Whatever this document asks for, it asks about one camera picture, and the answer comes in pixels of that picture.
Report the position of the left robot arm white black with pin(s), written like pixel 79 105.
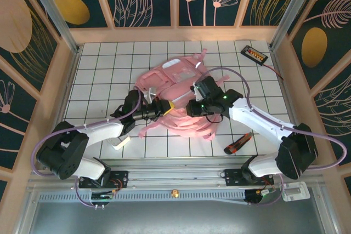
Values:
pixel 107 131

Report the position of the brass knob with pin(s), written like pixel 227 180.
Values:
pixel 174 193

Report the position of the teal panel pink fern leaves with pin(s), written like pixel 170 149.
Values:
pixel 337 113

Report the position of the teal panel gold oval fern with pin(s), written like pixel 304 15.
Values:
pixel 315 47

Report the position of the black charger board yellow connectors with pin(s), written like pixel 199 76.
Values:
pixel 253 54

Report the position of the teal wall panel gold oval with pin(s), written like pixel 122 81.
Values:
pixel 71 9

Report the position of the orange black utility knife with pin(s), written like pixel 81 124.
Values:
pixel 237 145

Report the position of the pink fabric backpack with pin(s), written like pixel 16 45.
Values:
pixel 178 80

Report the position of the teal panel single pink flower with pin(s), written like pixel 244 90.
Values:
pixel 11 124

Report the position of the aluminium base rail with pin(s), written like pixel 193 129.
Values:
pixel 175 175

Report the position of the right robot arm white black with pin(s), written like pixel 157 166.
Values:
pixel 255 119

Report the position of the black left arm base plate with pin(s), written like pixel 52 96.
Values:
pixel 120 179

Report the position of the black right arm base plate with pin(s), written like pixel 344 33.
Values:
pixel 233 177

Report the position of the white square alarm clock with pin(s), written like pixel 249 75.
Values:
pixel 120 143

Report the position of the white mounting bracket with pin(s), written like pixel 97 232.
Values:
pixel 296 191

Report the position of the aluminium frame post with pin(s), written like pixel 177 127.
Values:
pixel 293 6
pixel 52 12

